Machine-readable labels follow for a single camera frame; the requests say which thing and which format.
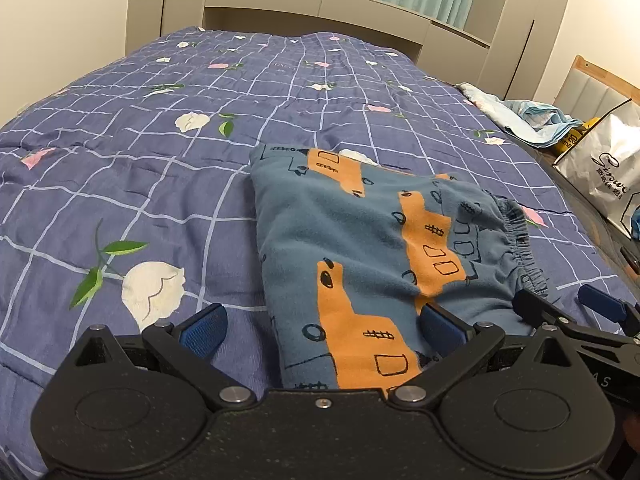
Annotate yellow packet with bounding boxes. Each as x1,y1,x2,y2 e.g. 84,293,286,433
550,117,601,154

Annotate blue floral checked blanket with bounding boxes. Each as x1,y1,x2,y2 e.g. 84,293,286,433
0,25,627,479

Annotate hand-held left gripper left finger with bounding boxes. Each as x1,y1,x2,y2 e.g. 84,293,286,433
59,302,257,409

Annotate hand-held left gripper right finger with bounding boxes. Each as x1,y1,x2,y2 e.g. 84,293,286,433
387,302,576,409

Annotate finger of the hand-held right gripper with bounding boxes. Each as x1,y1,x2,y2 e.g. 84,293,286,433
577,283,640,337
512,287,568,333

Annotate beige wardrobe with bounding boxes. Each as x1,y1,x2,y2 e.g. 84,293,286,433
476,0,577,103

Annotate wooden framed padded panel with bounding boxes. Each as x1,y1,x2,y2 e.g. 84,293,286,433
552,55,640,122

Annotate beige bed headboard cabinet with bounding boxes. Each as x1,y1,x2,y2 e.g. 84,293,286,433
126,0,506,70

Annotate blue pants with orange print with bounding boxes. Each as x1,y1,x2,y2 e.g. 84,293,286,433
249,144,552,392

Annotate white shopping bag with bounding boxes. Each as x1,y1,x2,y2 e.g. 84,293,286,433
552,100,640,239

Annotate light blue patterned cloth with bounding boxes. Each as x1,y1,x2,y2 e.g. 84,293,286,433
457,82,587,149

